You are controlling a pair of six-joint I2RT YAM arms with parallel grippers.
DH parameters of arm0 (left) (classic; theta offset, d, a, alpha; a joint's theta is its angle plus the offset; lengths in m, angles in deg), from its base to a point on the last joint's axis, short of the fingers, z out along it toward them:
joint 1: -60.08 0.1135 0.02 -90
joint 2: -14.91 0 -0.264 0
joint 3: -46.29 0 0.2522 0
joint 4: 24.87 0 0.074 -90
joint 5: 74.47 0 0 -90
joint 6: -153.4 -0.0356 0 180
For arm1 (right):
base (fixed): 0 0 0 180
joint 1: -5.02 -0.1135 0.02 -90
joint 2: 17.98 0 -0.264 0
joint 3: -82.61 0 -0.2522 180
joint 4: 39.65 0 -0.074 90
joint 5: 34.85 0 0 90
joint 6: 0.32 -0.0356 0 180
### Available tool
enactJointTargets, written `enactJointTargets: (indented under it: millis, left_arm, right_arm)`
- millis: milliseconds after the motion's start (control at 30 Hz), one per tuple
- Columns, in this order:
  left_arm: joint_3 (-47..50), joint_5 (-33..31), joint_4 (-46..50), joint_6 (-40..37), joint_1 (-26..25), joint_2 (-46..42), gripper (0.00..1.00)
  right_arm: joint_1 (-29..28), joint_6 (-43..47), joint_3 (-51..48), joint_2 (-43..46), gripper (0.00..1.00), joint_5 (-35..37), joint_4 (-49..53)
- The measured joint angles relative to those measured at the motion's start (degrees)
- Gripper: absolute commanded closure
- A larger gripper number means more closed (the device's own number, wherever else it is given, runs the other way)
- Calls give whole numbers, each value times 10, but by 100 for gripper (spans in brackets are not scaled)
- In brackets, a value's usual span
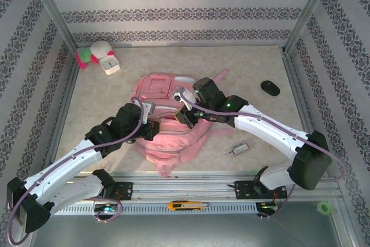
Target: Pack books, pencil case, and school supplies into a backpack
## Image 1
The pink backpack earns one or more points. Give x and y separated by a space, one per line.
173 143

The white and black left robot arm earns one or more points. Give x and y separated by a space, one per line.
63 166

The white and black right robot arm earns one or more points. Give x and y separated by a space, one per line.
269 131

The small white square clock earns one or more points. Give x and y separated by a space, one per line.
110 66

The small silver metal tool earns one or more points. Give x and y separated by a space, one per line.
238 148

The black computer mouse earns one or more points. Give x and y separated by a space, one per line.
270 88

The white green pink plush toy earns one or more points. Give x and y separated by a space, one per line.
99 48

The orange utility knife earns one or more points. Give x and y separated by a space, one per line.
180 206

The left controller board green light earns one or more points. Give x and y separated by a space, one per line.
107 208

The controller board green light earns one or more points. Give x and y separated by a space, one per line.
267 207
107 208

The right controller board green light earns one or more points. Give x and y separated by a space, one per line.
267 207

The green tape roll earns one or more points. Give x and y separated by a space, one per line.
320 208

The aluminium left side rail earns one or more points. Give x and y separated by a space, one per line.
62 114

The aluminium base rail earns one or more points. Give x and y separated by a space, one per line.
185 186

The aluminium right side rail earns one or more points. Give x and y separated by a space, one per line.
296 85

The aluminium right corner post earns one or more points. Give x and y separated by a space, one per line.
310 10

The aluminium corner post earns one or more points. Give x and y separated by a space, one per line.
53 10
310 10

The aluminium left corner post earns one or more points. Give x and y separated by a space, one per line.
53 10

